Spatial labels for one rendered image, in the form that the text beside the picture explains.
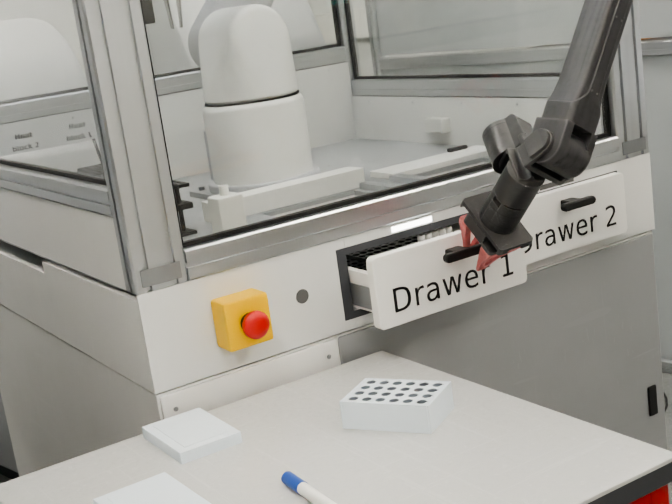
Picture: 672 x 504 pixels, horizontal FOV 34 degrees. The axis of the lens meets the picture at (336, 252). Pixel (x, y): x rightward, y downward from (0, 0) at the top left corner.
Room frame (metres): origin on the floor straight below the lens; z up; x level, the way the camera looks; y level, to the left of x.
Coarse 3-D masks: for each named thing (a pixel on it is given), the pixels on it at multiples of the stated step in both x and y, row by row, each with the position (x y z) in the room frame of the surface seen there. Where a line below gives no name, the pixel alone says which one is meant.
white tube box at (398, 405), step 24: (360, 384) 1.37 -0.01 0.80; (384, 384) 1.36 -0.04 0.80; (408, 384) 1.36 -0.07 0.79; (432, 384) 1.34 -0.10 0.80; (360, 408) 1.31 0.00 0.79; (384, 408) 1.29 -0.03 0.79; (408, 408) 1.28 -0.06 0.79; (432, 408) 1.27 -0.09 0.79; (408, 432) 1.28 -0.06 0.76; (432, 432) 1.27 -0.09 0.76
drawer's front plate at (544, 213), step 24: (552, 192) 1.82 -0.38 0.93; (576, 192) 1.84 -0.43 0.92; (600, 192) 1.87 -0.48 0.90; (624, 192) 1.90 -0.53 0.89; (528, 216) 1.78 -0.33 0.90; (552, 216) 1.81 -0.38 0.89; (576, 216) 1.84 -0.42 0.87; (600, 216) 1.87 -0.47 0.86; (624, 216) 1.90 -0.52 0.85; (552, 240) 1.81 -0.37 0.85; (576, 240) 1.84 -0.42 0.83; (600, 240) 1.87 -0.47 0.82
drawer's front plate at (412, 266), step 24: (432, 240) 1.59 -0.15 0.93; (456, 240) 1.61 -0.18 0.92; (384, 264) 1.54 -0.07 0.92; (408, 264) 1.56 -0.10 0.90; (432, 264) 1.58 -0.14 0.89; (456, 264) 1.60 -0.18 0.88; (504, 264) 1.65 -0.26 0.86; (384, 288) 1.53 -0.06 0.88; (408, 288) 1.55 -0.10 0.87; (432, 288) 1.58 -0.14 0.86; (480, 288) 1.62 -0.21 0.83; (504, 288) 1.65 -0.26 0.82; (384, 312) 1.53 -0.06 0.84; (408, 312) 1.55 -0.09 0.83; (432, 312) 1.57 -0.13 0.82
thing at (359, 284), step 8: (352, 272) 1.61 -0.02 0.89; (360, 272) 1.59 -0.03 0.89; (352, 280) 1.61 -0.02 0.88; (360, 280) 1.59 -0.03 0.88; (352, 288) 1.61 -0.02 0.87; (360, 288) 1.59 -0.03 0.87; (368, 288) 1.57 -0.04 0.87; (352, 296) 1.61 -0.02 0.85; (360, 296) 1.59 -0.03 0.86; (368, 296) 1.57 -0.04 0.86; (360, 304) 1.60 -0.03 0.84; (368, 304) 1.58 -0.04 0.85
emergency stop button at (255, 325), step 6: (252, 312) 1.45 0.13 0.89; (258, 312) 1.45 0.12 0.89; (246, 318) 1.45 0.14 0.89; (252, 318) 1.45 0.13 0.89; (258, 318) 1.45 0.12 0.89; (264, 318) 1.45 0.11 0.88; (246, 324) 1.44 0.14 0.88; (252, 324) 1.44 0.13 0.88; (258, 324) 1.45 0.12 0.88; (264, 324) 1.45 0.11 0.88; (246, 330) 1.44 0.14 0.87; (252, 330) 1.44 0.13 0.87; (258, 330) 1.45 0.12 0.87; (264, 330) 1.45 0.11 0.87; (252, 336) 1.44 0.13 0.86; (258, 336) 1.45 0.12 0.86
